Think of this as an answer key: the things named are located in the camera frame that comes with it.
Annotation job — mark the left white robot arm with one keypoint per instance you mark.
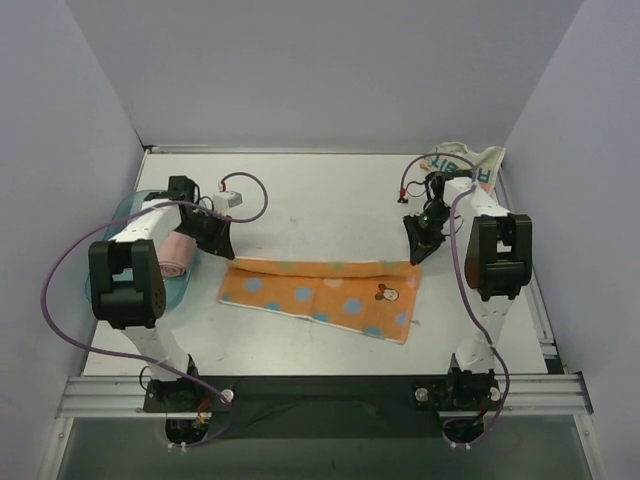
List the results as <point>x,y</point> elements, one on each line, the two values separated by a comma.
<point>127,287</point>

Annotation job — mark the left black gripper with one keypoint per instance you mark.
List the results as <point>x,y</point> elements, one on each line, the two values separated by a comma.
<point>215,235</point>

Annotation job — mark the orange polka dot towel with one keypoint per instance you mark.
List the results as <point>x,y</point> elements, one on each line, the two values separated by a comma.
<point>373,298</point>

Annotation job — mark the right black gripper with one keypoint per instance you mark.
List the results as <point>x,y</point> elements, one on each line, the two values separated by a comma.
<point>420,235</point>

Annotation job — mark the pink rolled towel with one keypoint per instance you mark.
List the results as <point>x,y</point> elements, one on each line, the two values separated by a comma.
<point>176,254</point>

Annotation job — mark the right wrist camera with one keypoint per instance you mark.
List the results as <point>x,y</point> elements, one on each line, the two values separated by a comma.
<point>401,199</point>

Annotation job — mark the aluminium front rail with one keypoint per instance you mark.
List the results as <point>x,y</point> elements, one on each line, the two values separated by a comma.
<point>122,397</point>

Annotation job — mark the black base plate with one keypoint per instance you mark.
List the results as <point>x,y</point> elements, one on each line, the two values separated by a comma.
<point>326,407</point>

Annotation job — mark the white rabbit print towel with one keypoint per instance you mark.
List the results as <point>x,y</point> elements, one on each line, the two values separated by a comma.
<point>452,156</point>

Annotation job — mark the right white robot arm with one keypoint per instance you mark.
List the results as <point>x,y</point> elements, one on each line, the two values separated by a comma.
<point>492,260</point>

